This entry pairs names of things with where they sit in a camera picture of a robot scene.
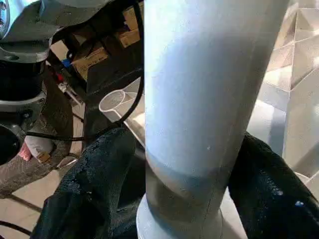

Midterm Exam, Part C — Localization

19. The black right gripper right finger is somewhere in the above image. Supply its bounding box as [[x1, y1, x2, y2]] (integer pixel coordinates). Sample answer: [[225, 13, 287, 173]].
[[228, 131, 319, 239]]

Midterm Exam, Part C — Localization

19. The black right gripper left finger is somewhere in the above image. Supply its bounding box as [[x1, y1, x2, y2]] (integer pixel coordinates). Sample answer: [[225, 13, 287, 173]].
[[32, 128, 148, 239]]

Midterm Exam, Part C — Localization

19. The white plastic table leg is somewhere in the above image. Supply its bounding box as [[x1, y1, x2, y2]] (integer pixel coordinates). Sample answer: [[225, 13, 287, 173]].
[[136, 0, 290, 239]]

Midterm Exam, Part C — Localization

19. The white plastic table top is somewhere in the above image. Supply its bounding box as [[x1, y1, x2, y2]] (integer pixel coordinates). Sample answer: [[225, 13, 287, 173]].
[[98, 0, 319, 239]]

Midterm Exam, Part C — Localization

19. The brown cardboard box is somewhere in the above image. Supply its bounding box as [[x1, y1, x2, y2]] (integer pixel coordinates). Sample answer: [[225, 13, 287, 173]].
[[72, 47, 110, 80], [117, 27, 141, 48]]

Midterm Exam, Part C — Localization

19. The black camera cable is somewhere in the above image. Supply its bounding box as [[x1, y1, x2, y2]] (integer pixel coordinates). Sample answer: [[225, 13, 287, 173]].
[[24, 0, 145, 142]]

